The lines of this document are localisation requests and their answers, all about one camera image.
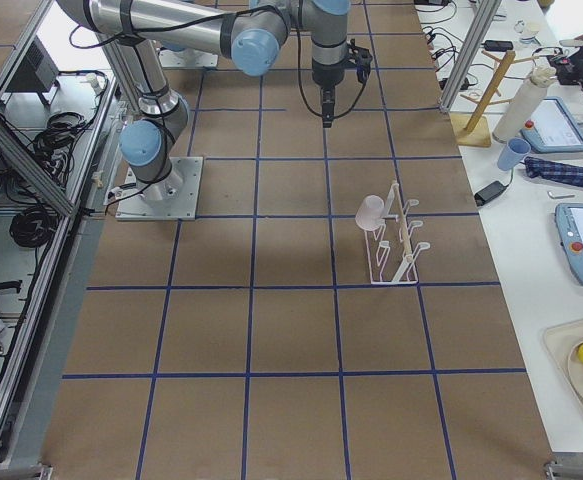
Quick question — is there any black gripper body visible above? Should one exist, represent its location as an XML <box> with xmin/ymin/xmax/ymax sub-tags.
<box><xmin>312</xmin><ymin>62</ymin><xmax>346</xmax><ymax>90</ymax></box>

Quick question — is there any pink plastic cup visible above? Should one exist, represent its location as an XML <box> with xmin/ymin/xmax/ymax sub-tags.
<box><xmin>355</xmin><ymin>195</ymin><xmax>385</xmax><ymax>232</ymax></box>

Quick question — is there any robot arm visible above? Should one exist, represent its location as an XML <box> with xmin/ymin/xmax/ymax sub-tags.
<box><xmin>59</xmin><ymin>1</ymin><xmax>354</xmax><ymax>191</ymax></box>

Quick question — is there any blue cup on desk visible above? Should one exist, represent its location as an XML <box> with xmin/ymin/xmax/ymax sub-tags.
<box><xmin>497</xmin><ymin>137</ymin><xmax>531</xmax><ymax>171</ymax></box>

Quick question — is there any wooden mug tree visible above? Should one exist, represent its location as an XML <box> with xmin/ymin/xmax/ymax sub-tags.
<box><xmin>450</xmin><ymin>50</ymin><xmax>531</xmax><ymax>148</ymax></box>

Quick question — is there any black power adapter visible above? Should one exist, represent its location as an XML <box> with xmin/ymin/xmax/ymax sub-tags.
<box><xmin>474</xmin><ymin>181</ymin><xmax>508</xmax><ymax>207</ymax></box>

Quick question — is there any beige thermos bottle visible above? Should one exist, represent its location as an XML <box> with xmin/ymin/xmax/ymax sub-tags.
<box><xmin>492</xmin><ymin>66</ymin><xmax>557</xmax><ymax>143</ymax></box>

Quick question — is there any teach pendant far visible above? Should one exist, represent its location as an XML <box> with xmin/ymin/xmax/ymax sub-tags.
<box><xmin>520</xmin><ymin>97</ymin><xmax>583</xmax><ymax>153</ymax></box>

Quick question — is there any plaid folded cloth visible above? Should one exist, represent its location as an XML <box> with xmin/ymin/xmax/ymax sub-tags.
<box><xmin>524</xmin><ymin>157</ymin><xmax>583</xmax><ymax>188</ymax></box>

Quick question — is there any beige tray on desk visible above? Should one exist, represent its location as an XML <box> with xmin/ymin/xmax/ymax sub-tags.
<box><xmin>542</xmin><ymin>315</ymin><xmax>583</xmax><ymax>445</ymax></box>

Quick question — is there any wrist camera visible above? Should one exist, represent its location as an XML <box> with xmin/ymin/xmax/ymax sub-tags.
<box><xmin>346</xmin><ymin>39</ymin><xmax>373</xmax><ymax>85</ymax></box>

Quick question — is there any braided camera cable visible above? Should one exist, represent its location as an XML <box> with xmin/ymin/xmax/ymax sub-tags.
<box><xmin>296</xmin><ymin>27</ymin><xmax>370</xmax><ymax>120</ymax></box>

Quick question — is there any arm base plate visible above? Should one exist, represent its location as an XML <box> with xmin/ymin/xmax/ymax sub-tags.
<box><xmin>158</xmin><ymin>47</ymin><xmax>218</xmax><ymax>70</ymax></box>
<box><xmin>115</xmin><ymin>157</ymin><xmax>203</xmax><ymax>221</ymax></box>

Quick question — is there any aluminium frame post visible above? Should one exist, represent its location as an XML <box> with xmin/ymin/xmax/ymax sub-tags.
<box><xmin>439</xmin><ymin>0</ymin><xmax>501</xmax><ymax>113</ymax></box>

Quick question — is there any white wire cup rack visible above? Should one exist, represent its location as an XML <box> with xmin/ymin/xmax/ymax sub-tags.
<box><xmin>361</xmin><ymin>180</ymin><xmax>431</xmax><ymax>285</ymax></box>

